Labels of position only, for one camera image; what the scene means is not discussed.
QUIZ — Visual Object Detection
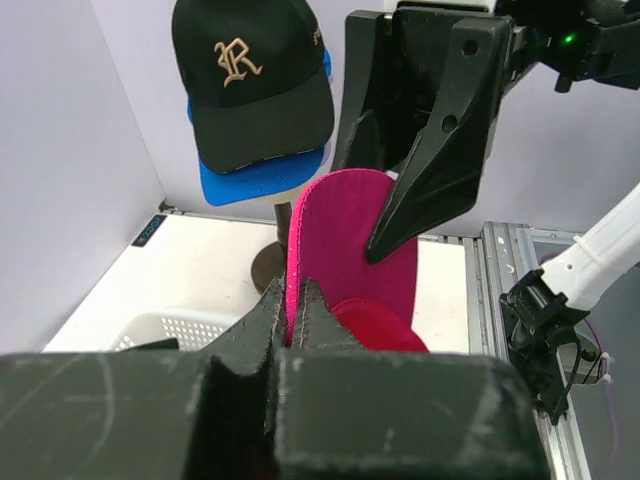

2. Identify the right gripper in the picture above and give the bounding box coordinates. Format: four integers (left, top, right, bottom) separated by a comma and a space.
332, 1, 543, 264

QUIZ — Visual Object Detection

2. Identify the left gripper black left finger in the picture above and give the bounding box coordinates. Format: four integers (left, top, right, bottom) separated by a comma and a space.
1, 280, 284, 479

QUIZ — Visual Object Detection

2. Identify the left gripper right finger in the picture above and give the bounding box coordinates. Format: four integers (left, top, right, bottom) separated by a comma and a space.
274, 280, 550, 479

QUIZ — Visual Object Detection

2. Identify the magenta baseball cap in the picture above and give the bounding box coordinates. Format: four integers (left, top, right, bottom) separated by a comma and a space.
285, 168, 427, 352

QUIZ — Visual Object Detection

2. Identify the blue baseball cap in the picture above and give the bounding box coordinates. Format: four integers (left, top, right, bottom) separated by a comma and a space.
174, 33, 335, 206

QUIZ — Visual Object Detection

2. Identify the black baseball cap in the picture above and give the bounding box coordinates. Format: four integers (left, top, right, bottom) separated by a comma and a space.
171, 0, 334, 174

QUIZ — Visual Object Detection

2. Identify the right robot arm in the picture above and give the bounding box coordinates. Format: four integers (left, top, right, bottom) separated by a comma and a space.
333, 1, 639, 422

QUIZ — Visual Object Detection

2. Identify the dark green baseball cap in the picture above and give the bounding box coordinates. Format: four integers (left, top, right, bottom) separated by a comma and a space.
131, 337, 180, 351

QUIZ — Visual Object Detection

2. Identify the clear plastic bin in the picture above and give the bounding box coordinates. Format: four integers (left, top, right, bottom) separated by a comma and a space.
107, 308, 240, 351

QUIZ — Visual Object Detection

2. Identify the beige mannequin head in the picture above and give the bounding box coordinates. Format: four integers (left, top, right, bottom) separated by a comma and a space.
261, 186, 304, 205

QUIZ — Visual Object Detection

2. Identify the brown round stand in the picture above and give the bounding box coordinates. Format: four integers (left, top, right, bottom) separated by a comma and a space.
251, 202, 292, 294

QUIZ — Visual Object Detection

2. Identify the aluminium rail frame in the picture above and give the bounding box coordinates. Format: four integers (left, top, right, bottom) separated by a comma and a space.
159, 199, 640, 480

